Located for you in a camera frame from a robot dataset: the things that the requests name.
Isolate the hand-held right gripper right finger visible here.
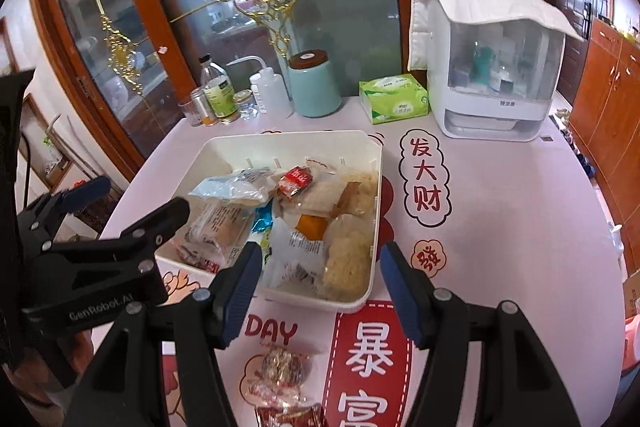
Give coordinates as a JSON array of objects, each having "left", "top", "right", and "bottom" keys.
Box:
[{"left": 380, "top": 241, "right": 583, "bottom": 427}]

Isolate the clear packet with blue edge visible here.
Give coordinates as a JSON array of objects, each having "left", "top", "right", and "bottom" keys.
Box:
[{"left": 188, "top": 168, "right": 274, "bottom": 208}]

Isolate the small gold door ornament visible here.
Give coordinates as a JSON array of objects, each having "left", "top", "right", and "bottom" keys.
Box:
[{"left": 75, "top": 0, "right": 147, "bottom": 94}]

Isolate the small glass jar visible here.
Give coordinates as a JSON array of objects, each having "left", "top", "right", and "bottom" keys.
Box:
[{"left": 232, "top": 90, "right": 259, "bottom": 122}]

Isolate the cream cake clear packet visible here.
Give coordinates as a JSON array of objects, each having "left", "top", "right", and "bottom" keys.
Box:
[{"left": 185, "top": 202, "right": 252, "bottom": 258}]

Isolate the wooden glass door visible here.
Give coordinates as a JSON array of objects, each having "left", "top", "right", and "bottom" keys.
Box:
[{"left": 25, "top": 0, "right": 483, "bottom": 188}]

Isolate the clear rice cracker packet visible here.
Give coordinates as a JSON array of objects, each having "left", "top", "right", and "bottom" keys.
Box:
[
  {"left": 320, "top": 214, "right": 377, "bottom": 303},
  {"left": 340, "top": 171, "right": 381, "bottom": 218}
]

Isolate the round nut snack packet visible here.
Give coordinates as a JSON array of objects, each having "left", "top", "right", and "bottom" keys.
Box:
[{"left": 259, "top": 342, "right": 312, "bottom": 390}]

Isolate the teal canister with brown lid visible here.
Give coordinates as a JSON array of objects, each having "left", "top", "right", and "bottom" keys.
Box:
[{"left": 287, "top": 50, "right": 343, "bottom": 118}]

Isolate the white cosmetic organizer box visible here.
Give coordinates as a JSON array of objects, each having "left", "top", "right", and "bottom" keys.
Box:
[{"left": 410, "top": 0, "right": 567, "bottom": 142}]

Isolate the brown wooden cabinet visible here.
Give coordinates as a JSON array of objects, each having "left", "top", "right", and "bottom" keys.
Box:
[{"left": 570, "top": 19, "right": 640, "bottom": 248}]

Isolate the silver orange drink can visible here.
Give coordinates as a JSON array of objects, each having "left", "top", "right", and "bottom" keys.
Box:
[{"left": 190, "top": 88, "right": 220, "bottom": 126}]

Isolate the small red snack packet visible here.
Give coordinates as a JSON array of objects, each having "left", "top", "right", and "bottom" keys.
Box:
[{"left": 276, "top": 166, "right": 315, "bottom": 198}]

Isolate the red and white cookie packet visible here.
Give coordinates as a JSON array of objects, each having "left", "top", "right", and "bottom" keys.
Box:
[{"left": 167, "top": 243, "right": 224, "bottom": 274}]

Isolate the glass bottle with green label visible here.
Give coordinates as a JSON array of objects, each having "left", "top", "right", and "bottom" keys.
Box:
[{"left": 200, "top": 54, "right": 239, "bottom": 124}]

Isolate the white blue printed packet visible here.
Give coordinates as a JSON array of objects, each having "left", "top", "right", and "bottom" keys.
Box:
[{"left": 264, "top": 219, "right": 329, "bottom": 292}]

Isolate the white squeeze wash bottle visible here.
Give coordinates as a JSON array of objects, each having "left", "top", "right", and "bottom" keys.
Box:
[{"left": 226, "top": 56, "right": 292, "bottom": 116}]

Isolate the clear glass cup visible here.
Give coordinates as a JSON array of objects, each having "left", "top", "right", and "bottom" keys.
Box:
[{"left": 178, "top": 97, "right": 203, "bottom": 128}]

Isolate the dark wooden door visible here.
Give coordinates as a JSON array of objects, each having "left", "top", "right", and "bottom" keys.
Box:
[{"left": 532, "top": 0, "right": 597, "bottom": 104}]

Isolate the white plastic tray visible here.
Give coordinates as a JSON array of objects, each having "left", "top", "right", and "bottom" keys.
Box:
[{"left": 155, "top": 130, "right": 385, "bottom": 314}]

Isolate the green tissue pack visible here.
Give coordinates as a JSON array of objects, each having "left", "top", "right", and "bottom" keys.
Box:
[{"left": 358, "top": 74, "right": 430, "bottom": 125}]

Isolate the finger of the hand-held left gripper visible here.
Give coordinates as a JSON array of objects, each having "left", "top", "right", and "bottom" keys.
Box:
[
  {"left": 17, "top": 176, "right": 112, "bottom": 253},
  {"left": 117, "top": 197, "right": 191, "bottom": 259}
]

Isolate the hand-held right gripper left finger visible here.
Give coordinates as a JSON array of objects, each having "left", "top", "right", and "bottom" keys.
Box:
[{"left": 62, "top": 242, "right": 264, "bottom": 427}]

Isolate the silver packet with orange end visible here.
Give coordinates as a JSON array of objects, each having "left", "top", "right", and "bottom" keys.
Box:
[{"left": 292, "top": 213, "right": 329, "bottom": 241}]

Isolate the red and white candy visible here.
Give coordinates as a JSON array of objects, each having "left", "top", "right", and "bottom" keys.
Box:
[{"left": 248, "top": 379, "right": 304, "bottom": 408}]

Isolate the blue snack packet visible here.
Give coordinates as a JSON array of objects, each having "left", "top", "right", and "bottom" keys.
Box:
[{"left": 252, "top": 206, "right": 275, "bottom": 236}]

